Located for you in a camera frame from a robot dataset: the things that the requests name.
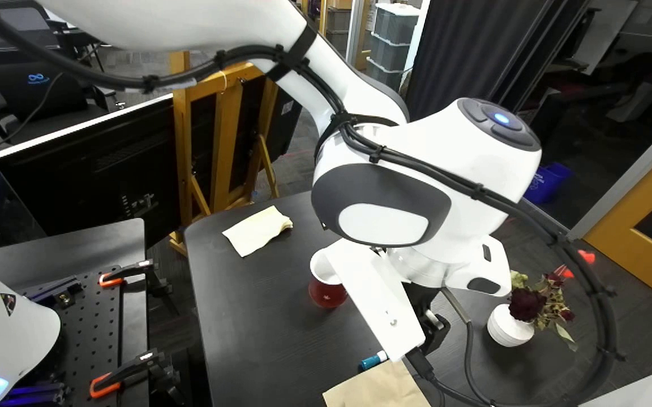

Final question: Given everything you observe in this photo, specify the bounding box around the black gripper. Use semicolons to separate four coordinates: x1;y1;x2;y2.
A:
414;286;452;358

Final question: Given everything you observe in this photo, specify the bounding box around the black backdrop curtain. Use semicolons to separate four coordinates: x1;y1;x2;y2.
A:
403;0;594;130

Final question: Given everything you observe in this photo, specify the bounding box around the black clamp orange handle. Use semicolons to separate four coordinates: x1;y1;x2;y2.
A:
94;258;161;294
86;348;167;402

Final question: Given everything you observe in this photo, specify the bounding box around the round white vase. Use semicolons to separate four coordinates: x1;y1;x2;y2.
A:
484;300;538;351

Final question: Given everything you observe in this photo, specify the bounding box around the wooden easel frame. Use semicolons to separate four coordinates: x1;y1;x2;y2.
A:
167;48;286;256

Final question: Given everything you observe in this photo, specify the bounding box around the dark red flower bouquet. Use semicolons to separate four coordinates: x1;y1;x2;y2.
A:
504;249;600;354

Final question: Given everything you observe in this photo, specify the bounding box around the grey plastic storage drawer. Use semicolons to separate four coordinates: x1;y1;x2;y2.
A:
367;32;414;73
362;57;408;93
371;2;420;46

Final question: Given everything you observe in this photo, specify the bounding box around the crumpled white napkin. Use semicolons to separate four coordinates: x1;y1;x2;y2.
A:
220;203;296;259

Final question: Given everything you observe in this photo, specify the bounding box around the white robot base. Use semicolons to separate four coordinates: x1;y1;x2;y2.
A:
0;251;64;407

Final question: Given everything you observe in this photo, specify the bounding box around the blue plastic bin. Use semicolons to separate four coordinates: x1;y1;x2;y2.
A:
522;159;575;208

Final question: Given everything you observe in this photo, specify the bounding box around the black desktop computer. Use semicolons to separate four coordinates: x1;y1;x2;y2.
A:
0;17;119;123

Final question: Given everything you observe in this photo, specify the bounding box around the tan paper sheet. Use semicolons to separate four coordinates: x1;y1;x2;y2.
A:
320;359;433;407

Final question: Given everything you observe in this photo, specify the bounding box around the red cup white inside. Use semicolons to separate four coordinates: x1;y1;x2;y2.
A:
305;253;352;312

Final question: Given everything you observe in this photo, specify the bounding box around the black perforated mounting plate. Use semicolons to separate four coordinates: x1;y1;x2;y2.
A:
21;262;151;407

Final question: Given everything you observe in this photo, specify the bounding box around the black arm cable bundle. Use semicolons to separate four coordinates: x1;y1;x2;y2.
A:
0;0;624;407

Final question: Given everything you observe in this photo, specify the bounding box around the black robot mounting cart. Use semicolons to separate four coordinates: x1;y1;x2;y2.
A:
0;216;151;303

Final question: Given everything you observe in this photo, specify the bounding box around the black desk divider panel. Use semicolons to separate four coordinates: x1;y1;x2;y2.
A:
0;94;185;246

